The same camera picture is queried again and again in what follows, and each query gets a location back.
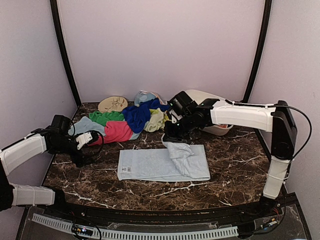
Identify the pale yellow patterned towel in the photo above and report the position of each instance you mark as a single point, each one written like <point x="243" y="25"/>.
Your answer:
<point x="157" y="120"/>

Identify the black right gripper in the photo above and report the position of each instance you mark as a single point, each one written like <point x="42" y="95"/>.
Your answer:
<point x="170" y="136"/>

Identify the white slotted cable duct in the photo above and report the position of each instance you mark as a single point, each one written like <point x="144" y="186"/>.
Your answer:
<point x="122" y="231"/>

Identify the light blue dotted towel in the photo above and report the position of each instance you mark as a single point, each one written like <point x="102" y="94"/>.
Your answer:
<point x="144" y="96"/>

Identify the large pale blue towel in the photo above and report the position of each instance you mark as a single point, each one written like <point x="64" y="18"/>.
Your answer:
<point x="177" y="162"/>

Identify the pink towel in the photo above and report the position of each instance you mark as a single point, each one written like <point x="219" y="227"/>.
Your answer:
<point x="115" y="131"/>

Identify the green towel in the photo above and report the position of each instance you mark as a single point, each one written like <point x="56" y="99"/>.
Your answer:
<point x="103" y="117"/>

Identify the black right frame post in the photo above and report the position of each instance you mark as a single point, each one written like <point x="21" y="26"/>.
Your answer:
<point x="259" y="50"/>

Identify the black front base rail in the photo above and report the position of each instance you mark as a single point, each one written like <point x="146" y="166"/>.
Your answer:
<point x="231" y="214"/>

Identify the black left frame post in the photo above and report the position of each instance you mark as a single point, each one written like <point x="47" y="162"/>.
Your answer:
<point x="63" y="51"/>

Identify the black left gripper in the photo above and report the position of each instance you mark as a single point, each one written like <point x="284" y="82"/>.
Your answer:
<point x="81" y="162"/>

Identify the black frame post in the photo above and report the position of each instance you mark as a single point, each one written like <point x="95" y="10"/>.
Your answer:
<point x="63" y="51"/>
<point x="259" y="50"/>

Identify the grey-blue towel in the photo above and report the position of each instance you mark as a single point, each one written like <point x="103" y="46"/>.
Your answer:
<point x="85" y="125"/>

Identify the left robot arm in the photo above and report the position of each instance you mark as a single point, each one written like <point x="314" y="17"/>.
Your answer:
<point x="23" y="165"/>

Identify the white plastic basin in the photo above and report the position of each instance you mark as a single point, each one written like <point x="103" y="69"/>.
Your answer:
<point x="199" y="96"/>

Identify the beige bird-painted plate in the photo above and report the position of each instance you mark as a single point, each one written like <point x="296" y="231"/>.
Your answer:
<point x="112" y="103"/>

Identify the royal blue towel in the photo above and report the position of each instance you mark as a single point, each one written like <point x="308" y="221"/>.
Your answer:
<point x="137" y="116"/>

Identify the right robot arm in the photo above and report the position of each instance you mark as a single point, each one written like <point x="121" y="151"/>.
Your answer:
<point x="272" y="118"/>

